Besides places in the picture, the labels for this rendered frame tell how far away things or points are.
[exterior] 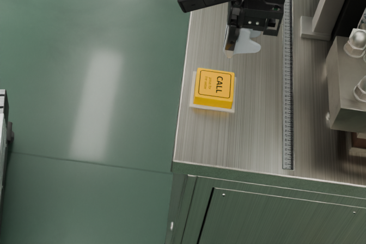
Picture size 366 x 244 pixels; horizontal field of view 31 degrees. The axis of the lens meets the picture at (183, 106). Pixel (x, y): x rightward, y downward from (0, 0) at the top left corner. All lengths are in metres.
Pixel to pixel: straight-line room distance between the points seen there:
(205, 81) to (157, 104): 1.12
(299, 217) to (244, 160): 0.19
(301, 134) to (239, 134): 0.11
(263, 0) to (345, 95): 0.21
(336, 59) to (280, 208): 0.30
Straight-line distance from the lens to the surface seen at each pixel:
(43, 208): 2.11
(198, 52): 1.29
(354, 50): 1.17
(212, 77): 1.22
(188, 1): 1.03
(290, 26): 1.37
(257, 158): 1.16
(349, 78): 1.14
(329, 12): 1.33
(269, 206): 1.25
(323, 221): 1.30
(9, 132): 2.19
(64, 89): 2.36
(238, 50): 1.11
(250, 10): 1.02
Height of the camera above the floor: 1.86
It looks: 53 degrees down
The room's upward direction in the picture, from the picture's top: 10 degrees clockwise
